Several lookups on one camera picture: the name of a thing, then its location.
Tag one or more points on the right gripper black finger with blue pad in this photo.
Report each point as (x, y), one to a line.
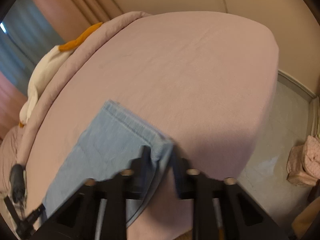
(24, 227)

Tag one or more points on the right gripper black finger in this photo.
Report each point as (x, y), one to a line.
(97, 210)
(222, 209)

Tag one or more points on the pink bed sheet mattress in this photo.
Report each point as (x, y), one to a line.
(206, 79)

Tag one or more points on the light blue denim pants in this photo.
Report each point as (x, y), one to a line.
(113, 138)

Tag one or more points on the pink and blue curtains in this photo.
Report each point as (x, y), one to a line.
(29, 30)

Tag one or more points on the pink duvet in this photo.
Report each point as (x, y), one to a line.
(17, 143)

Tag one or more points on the white goose plush toy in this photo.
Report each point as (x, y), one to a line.
(47, 68)

